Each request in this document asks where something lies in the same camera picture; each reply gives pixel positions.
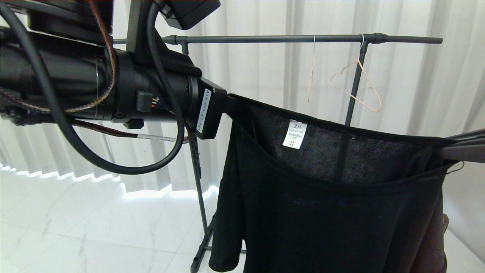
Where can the pink clothes hanger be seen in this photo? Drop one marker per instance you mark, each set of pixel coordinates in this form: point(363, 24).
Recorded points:
point(310, 81)
point(341, 90)

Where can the white curtain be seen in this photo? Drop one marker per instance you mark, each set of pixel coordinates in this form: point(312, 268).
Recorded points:
point(265, 76)

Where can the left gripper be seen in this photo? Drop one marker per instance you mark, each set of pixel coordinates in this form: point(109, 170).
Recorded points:
point(163, 98)

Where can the black T-shirt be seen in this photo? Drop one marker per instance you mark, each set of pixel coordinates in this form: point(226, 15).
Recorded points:
point(322, 227)

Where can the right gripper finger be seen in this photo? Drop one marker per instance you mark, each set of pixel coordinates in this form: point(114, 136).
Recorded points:
point(470, 137)
point(466, 154)

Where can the black clothes rack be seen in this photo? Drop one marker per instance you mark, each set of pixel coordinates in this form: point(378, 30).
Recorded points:
point(265, 38)

